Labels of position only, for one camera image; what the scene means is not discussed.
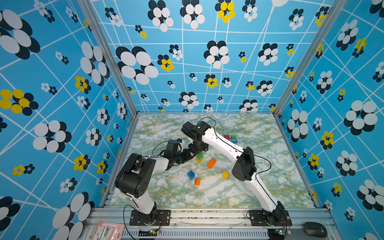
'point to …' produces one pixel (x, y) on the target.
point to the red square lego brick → (227, 137)
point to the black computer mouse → (315, 229)
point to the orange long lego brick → (211, 163)
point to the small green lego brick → (233, 137)
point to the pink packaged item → (109, 231)
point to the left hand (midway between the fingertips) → (196, 154)
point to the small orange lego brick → (197, 182)
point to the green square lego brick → (200, 155)
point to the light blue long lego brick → (234, 141)
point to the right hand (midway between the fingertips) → (199, 151)
